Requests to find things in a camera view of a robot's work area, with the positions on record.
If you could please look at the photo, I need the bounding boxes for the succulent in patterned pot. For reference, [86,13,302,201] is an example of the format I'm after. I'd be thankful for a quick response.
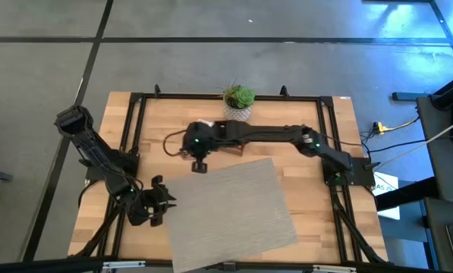
[222,81,256,122]

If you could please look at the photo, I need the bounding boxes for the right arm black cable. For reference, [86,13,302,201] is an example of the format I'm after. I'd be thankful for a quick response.
[162,129,187,158]

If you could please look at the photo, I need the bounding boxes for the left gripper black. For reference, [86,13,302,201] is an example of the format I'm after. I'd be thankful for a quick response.
[126,174,177,228]

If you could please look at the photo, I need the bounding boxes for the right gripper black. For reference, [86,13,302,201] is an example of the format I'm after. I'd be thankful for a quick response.
[180,121,231,159]

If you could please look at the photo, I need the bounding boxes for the dark grey desk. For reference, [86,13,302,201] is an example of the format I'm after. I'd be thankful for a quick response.
[415,94,453,206]

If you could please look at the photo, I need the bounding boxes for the white paper sign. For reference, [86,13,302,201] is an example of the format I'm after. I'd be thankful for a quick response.
[372,171,401,221]

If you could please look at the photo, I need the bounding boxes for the yellow power cord with plug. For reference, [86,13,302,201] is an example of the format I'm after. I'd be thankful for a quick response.
[373,116,420,135]

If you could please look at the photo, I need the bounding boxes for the wooden tea box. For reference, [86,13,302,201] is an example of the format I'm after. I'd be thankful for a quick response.
[178,119,246,157]

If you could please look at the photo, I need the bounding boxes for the black diagonal desk leg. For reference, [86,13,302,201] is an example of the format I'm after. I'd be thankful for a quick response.
[375,176,439,212]

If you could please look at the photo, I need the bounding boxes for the black aluminium table frame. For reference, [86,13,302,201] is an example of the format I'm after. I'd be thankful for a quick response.
[72,83,389,266]

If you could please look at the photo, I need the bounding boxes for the black desk bar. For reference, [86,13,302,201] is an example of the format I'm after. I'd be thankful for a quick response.
[429,70,453,111]

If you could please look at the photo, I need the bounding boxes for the white rope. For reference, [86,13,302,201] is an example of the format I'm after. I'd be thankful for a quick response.
[373,115,453,172]

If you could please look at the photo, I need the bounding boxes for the grey woven placemat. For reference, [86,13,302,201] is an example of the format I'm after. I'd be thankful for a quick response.
[164,158,299,273]

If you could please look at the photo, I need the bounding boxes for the black camera mount rail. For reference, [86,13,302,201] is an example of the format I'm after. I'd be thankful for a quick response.
[0,256,453,273]

